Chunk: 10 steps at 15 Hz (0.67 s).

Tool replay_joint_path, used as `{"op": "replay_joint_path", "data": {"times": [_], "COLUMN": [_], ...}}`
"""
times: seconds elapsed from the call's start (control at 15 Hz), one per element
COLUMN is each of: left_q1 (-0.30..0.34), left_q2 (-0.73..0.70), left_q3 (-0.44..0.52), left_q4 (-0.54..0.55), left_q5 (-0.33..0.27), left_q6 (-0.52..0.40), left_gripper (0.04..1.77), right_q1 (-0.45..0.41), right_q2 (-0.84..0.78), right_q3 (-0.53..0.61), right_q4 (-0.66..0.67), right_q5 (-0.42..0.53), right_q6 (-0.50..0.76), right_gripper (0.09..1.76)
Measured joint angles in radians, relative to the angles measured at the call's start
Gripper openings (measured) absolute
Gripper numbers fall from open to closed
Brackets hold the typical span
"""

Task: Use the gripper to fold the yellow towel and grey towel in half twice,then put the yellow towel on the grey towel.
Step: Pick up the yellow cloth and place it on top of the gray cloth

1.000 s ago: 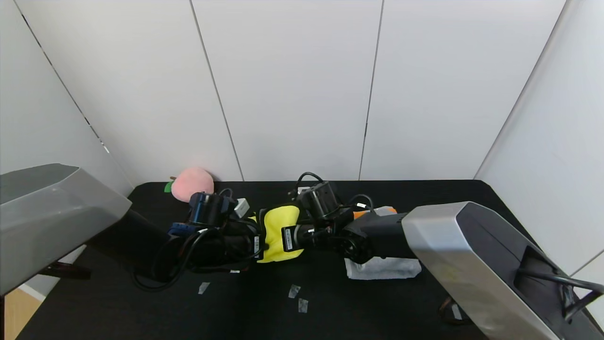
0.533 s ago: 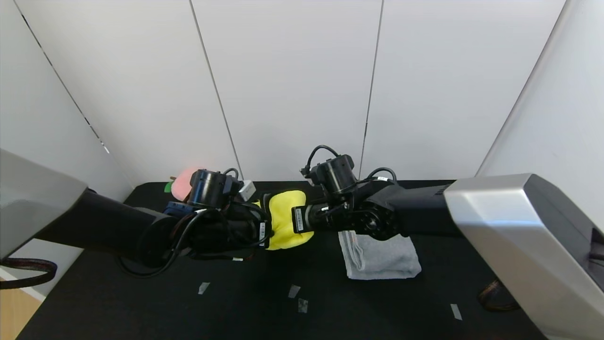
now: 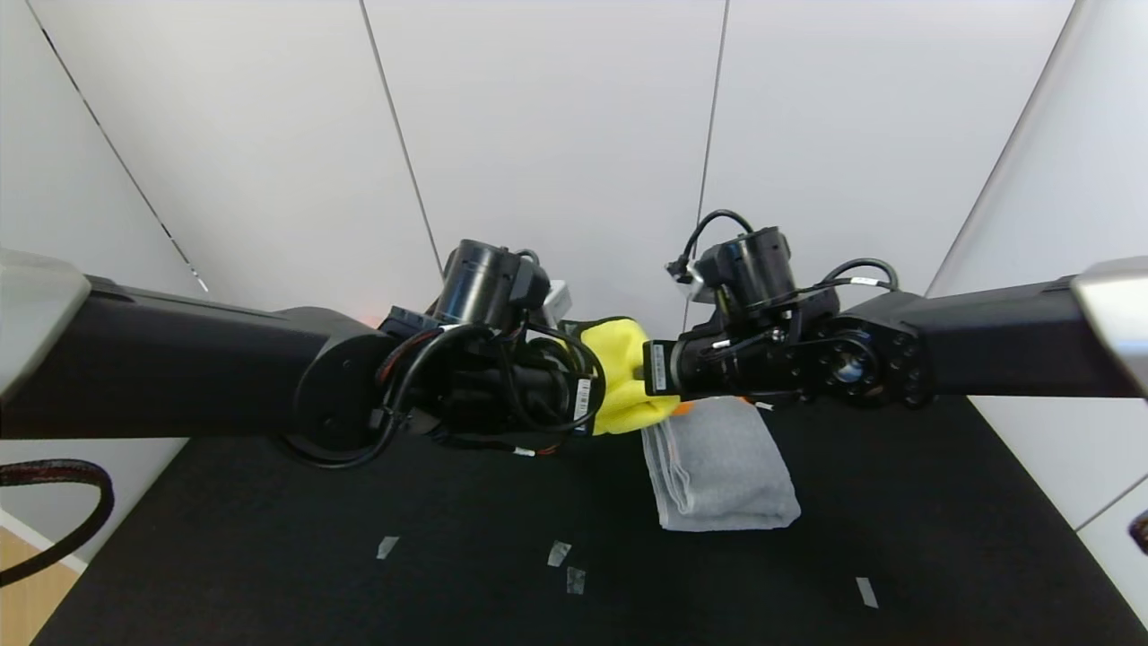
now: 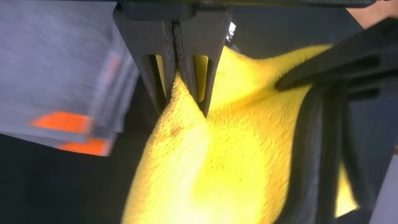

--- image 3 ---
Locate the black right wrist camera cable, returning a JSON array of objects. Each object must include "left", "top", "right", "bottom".
[{"left": 680, "top": 209, "right": 900, "bottom": 293}]

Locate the black cable lying on table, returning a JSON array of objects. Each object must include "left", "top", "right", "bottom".
[{"left": 0, "top": 459, "right": 116, "bottom": 589}]

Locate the yellow microfibre towel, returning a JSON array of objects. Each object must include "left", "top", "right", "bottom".
[{"left": 556, "top": 316, "right": 683, "bottom": 437}]

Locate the grey towel with orange stripes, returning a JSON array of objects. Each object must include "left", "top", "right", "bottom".
[{"left": 641, "top": 395, "right": 802, "bottom": 533}]

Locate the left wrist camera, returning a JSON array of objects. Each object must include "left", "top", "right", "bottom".
[{"left": 538, "top": 280, "right": 576, "bottom": 325}]

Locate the black fabric table cover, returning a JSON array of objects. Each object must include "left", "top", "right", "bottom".
[{"left": 31, "top": 395, "right": 1148, "bottom": 646}]

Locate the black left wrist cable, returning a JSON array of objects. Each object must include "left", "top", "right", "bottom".
[{"left": 278, "top": 323, "right": 611, "bottom": 472}]

